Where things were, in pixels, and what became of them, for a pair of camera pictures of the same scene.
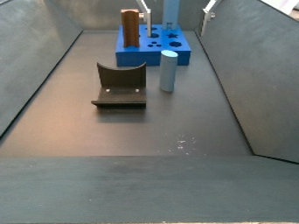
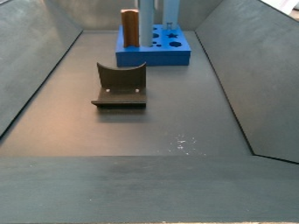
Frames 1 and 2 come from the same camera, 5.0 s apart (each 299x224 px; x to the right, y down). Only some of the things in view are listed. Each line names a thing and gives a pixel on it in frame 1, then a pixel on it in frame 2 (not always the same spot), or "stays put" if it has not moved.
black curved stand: [123, 87] stays put
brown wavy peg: [129, 25] stays put
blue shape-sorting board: [163, 40] stays put
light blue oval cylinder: [168, 70] to [144, 23]
